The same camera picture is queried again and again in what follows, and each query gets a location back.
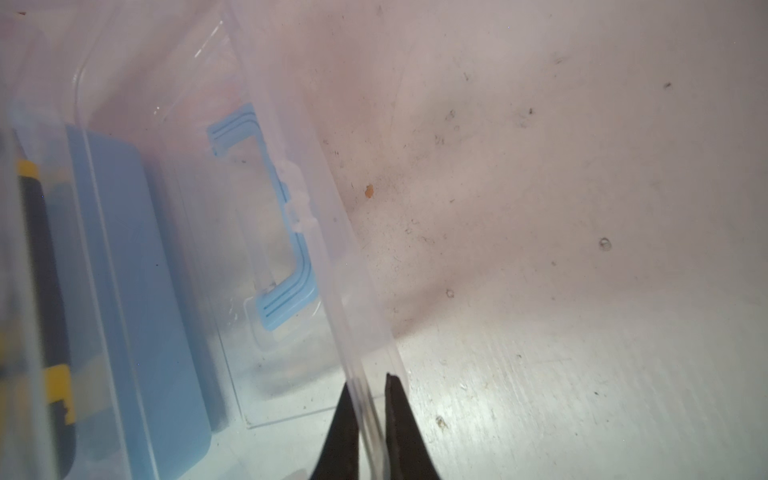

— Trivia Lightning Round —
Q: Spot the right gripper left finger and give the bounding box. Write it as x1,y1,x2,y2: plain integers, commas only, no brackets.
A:
309,384,360,480

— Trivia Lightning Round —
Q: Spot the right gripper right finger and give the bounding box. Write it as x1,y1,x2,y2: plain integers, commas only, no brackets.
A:
385,374,440,480

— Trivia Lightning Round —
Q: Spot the clear tool box lid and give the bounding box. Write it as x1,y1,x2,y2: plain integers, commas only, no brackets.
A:
71,1,402,479

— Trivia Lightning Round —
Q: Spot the yellow black utility knife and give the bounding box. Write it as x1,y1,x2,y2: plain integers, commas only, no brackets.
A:
1,158,76,479

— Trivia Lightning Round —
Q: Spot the blue plastic tool box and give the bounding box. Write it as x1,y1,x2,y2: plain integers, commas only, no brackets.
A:
1,112,213,479

